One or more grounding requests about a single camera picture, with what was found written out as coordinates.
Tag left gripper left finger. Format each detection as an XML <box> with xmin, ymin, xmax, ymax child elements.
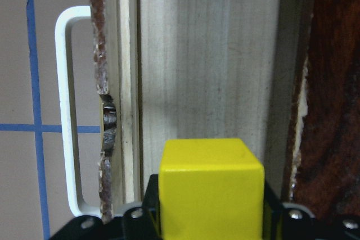
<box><xmin>51</xmin><ymin>174</ymin><xmax>161</xmax><ymax>239</ymax></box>

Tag dark wooden drawer cabinet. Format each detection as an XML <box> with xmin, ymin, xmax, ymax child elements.
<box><xmin>281</xmin><ymin>0</ymin><xmax>359</xmax><ymax>223</ymax></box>

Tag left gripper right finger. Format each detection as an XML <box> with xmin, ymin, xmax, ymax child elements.
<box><xmin>263</xmin><ymin>179</ymin><xmax>359</xmax><ymax>239</ymax></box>

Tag white drawer handle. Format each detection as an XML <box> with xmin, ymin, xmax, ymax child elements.
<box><xmin>55</xmin><ymin>6</ymin><xmax>101</xmax><ymax>217</ymax></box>

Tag yellow block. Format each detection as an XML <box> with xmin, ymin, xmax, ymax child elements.
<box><xmin>159</xmin><ymin>138</ymin><xmax>264</xmax><ymax>239</ymax></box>

